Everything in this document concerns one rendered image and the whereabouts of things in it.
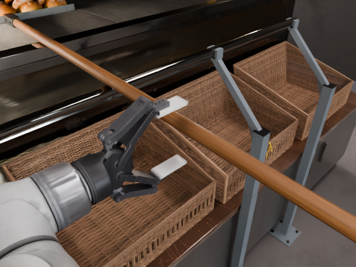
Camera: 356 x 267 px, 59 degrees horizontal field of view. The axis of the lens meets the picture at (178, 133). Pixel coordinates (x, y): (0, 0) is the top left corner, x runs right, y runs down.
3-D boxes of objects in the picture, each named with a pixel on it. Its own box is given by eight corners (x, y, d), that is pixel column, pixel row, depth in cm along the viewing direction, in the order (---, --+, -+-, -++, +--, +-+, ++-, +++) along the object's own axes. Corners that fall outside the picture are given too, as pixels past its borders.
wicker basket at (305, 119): (226, 107, 186) (230, 63, 170) (276, 78, 219) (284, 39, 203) (302, 142, 158) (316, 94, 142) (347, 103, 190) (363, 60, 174)
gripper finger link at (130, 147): (109, 159, 53) (103, 156, 51) (146, 104, 53) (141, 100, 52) (122, 170, 50) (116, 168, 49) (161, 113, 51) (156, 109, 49)
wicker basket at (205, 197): (21, 220, 119) (-3, 164, 103) (138, 153, 151) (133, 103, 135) (91, 316, 90) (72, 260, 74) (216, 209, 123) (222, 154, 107)
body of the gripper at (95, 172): (62, 152, 48) (114, 128, 53) (73, 191, 53) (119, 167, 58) (87, 177, 43) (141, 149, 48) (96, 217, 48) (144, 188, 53)
